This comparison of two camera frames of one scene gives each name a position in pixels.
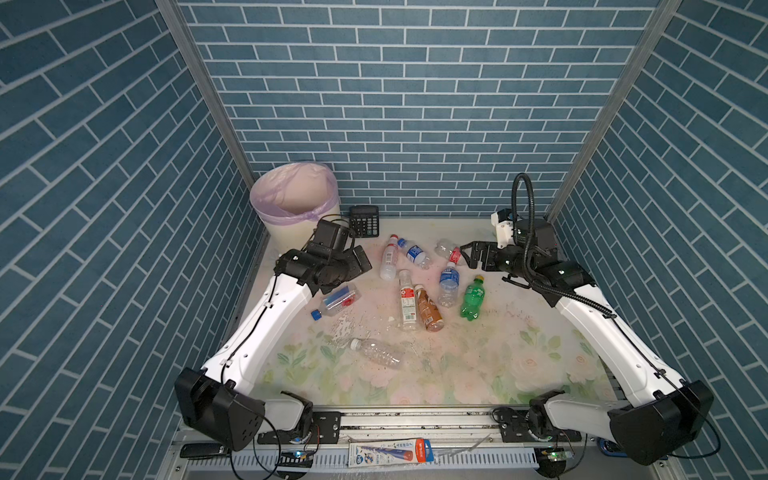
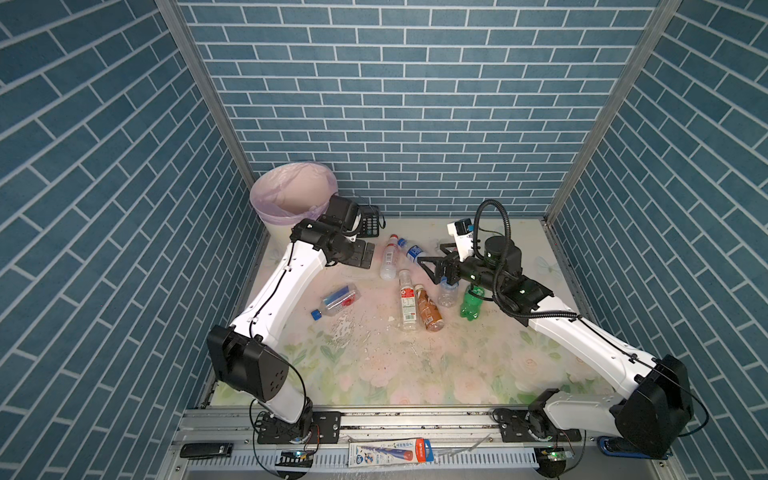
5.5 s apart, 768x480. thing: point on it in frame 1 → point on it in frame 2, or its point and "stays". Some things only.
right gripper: (478, 246) → (444, 261)
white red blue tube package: (366, 454) stays
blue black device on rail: (610, 448) stays
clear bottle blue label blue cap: (414, 254) stays
